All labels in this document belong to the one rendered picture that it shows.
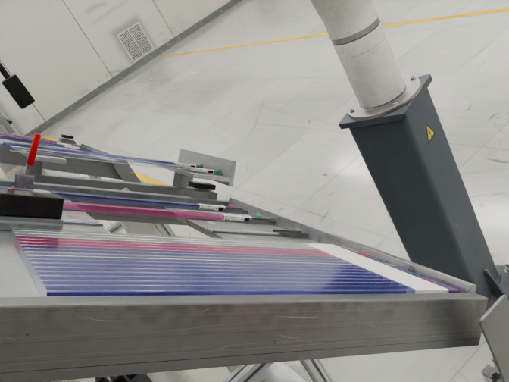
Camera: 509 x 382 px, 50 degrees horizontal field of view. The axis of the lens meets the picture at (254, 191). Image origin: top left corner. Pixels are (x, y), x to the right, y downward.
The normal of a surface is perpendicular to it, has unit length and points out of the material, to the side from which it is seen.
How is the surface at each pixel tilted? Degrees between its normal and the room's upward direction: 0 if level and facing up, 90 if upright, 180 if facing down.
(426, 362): 0
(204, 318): 90
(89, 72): 90
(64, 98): 90
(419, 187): 90
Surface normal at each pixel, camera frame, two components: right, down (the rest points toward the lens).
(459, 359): -0.46, -0.79
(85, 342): 0.50, 0.16
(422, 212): -0.52, 0.62
